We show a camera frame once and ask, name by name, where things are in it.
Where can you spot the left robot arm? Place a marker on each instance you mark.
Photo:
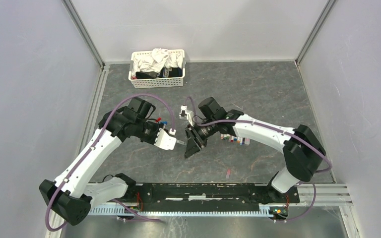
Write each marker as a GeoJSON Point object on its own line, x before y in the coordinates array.
{"type": "Point", "coordinates": [92, 161]}

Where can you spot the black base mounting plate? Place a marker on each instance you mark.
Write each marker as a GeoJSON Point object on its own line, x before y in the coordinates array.
{"type": "Point", "coordinates": [206, 197]}

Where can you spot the white crumpled cloth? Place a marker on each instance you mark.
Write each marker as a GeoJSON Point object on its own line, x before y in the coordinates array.
{"type": "Point", "coordinates": [156, 59]}

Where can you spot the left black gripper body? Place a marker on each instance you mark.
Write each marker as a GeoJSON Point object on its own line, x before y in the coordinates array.
{"type": "Point", "coordinates": [148, 131]}

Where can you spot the white plastic basket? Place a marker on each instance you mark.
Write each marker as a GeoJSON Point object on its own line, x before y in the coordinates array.
{"type": "Point", "coordinates": [156, 83]}

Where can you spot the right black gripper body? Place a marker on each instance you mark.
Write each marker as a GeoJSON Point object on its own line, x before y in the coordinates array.
{"type": "Point", "coordinates": [200, 134]}

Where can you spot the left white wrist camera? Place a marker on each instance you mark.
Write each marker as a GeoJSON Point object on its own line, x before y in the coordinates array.
{"type": "Point", "coordinates": [164, 140]}

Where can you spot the black box in basket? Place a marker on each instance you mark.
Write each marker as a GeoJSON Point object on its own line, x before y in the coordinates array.
{"type": "Point", "coordinates": [163, 73]}

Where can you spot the clear blue long cap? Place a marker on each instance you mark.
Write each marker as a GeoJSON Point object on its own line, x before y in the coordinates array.
{"type": "Point", "coordinates": [180, 142]}

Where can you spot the pink translucent cap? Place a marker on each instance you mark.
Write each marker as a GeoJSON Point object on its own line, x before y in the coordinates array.
{"type": "Point", "coordinates": [228, 173]}

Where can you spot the aluminium frame rail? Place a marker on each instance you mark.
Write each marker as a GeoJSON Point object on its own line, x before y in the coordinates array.
{"type": "Point", "coordinates": [319, 195]}

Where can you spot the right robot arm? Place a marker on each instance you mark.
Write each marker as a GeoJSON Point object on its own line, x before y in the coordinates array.
{"type": "Point", "coordinates": [302, 151]}

